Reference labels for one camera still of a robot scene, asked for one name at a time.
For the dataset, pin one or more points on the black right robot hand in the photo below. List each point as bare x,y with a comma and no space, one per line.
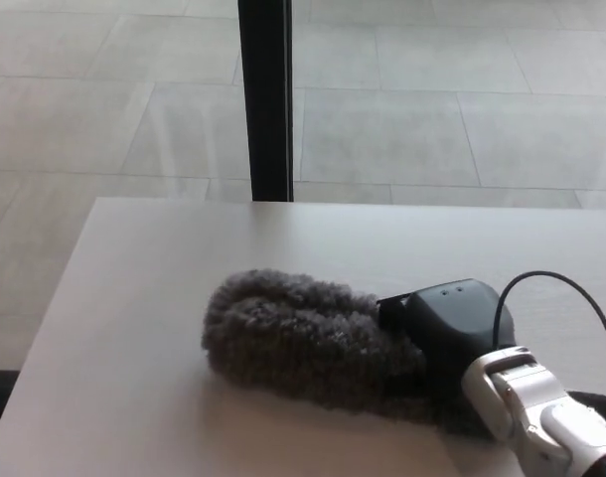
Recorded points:
452,323

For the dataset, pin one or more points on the grey fluffy microfibre duster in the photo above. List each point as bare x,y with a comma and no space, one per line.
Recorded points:
293,343

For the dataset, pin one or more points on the black vertical window frame post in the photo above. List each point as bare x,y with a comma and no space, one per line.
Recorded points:
267,99

